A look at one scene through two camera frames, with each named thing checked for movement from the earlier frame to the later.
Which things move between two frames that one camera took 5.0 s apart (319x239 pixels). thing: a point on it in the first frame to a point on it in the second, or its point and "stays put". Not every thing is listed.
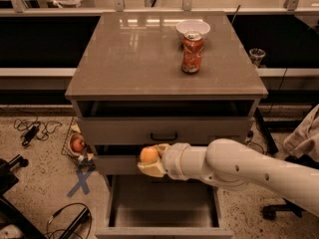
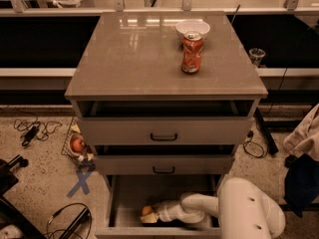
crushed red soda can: [193, 46] stays put
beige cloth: [304, 137] stays put
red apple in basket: [78, 144] stays put
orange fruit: [149, 154] to [147, 210]
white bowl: [192, 26] stays put
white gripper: [175, 160] to [163, 209]
